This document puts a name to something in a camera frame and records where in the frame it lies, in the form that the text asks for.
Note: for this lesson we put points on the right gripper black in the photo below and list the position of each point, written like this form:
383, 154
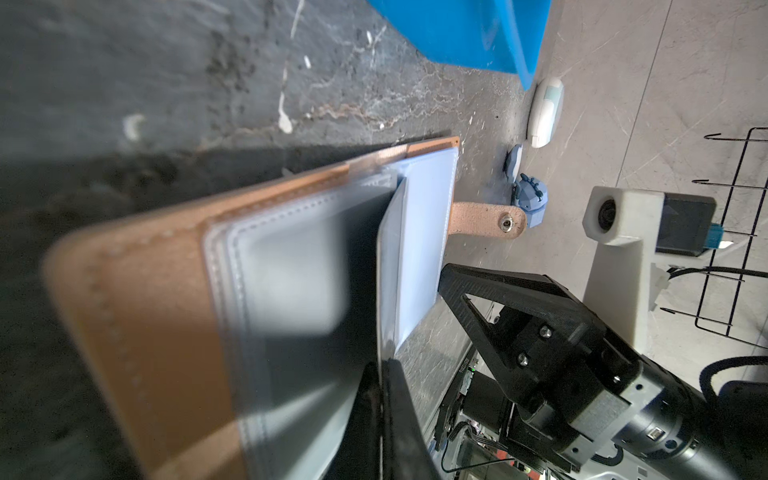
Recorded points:
562, 385

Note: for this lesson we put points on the blue card box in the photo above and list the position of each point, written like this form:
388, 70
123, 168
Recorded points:
495, 35

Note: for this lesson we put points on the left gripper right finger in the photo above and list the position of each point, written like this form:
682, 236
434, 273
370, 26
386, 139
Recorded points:
404, 451

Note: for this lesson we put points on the tan leather card holder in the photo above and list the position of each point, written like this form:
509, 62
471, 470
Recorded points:
229, 335

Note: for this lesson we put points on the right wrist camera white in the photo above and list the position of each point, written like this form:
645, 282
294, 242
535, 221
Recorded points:
639, 234

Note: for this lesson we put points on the black wire hook rack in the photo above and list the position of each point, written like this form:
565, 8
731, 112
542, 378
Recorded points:
731, 297

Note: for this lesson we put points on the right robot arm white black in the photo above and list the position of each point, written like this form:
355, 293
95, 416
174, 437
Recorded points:
740, 412

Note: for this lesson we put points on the blue dish brush toy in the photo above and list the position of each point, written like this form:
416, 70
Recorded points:
528, 193

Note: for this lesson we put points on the white round clock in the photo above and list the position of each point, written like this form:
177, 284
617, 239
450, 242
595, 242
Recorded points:
545, 111

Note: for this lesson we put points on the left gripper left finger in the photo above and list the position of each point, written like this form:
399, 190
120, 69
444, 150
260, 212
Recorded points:
358, 455

